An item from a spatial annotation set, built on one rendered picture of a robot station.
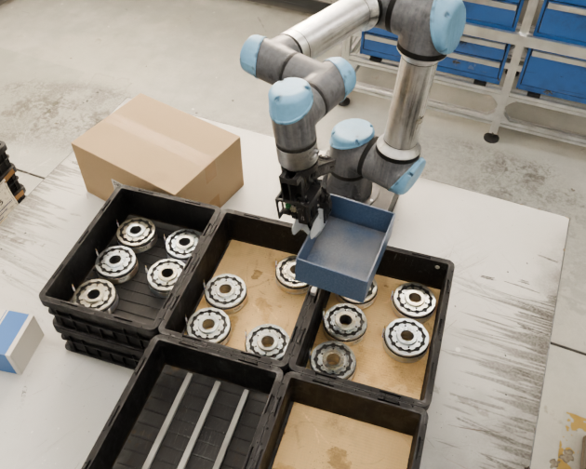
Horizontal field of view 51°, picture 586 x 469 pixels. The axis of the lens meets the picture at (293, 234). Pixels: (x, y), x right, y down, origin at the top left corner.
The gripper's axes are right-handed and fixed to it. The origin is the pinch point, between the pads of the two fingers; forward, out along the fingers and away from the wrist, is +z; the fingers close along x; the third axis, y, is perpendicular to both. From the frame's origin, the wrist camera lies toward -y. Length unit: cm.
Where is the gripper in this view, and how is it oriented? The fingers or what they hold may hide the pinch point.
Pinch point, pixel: (313, 229)
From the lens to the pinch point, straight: 128.8
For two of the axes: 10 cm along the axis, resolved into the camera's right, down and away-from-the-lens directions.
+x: 9.0, 2.2, -3.7
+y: -4.2, 6.8, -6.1
